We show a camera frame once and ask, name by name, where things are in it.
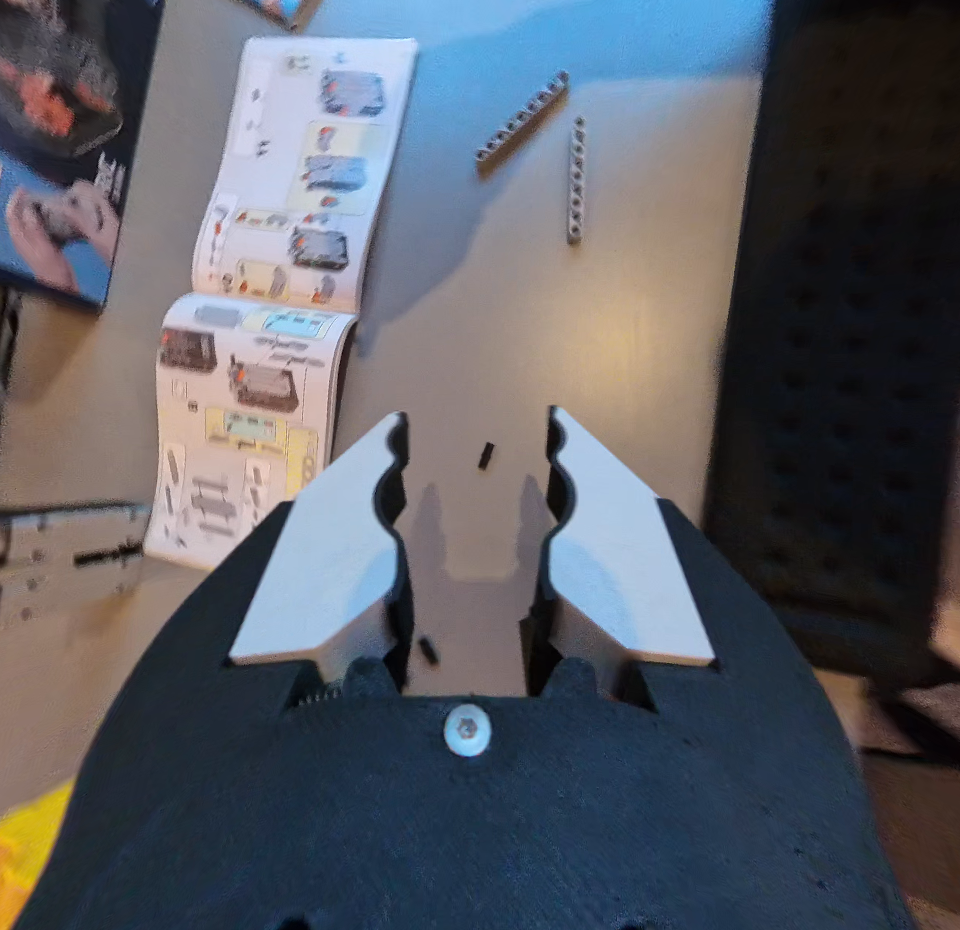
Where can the yellow plastic bin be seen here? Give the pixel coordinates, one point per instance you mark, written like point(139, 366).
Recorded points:
point(26, 862)

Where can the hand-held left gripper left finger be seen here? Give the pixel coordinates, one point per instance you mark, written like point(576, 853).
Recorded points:
point(322, 570)

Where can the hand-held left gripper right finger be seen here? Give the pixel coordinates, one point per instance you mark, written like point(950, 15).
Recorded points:
point(622, 570)

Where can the white instruction booklet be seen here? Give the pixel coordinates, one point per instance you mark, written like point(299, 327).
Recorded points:
point(285, 270)

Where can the dark toy set box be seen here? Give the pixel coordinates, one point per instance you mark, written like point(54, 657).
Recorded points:
point(67, 157)

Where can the grey black technic model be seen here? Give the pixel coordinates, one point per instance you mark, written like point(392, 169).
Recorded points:
point(60, 562)

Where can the black technic pin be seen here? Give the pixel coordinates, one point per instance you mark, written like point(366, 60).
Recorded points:
point(487, 456)
point(428, 649)

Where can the grey technic beam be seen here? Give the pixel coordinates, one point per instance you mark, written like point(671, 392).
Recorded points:
point(523, 121)
point(576, 180)

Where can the black mesh chair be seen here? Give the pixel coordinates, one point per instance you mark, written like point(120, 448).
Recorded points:
point(847, 345)

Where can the grey desk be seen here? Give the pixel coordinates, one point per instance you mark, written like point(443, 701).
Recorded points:
point(600, 360)

